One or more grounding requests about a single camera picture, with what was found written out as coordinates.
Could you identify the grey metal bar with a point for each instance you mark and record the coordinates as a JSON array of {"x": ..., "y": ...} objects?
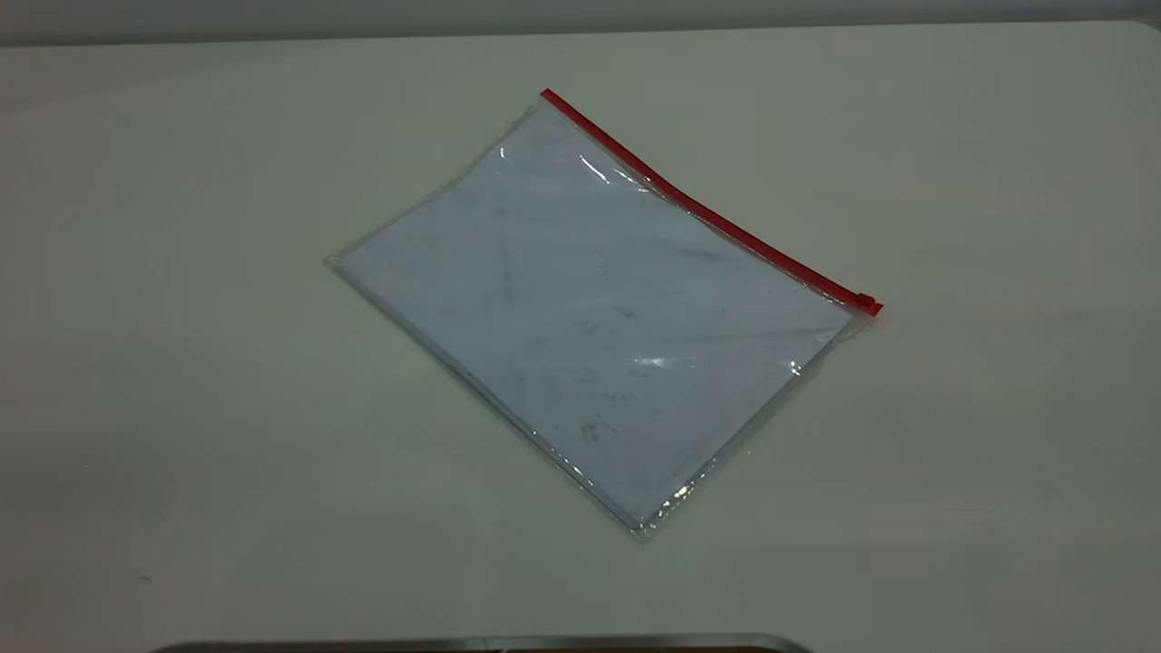
[{"x": 453, "y": 646}]

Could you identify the red zipper slider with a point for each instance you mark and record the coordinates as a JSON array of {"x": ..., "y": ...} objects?
[{"x": 866, "y": 302}]

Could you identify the clear plastic bag red zipper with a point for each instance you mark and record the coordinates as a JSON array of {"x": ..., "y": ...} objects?
[{"x": 599, "y": 317}]

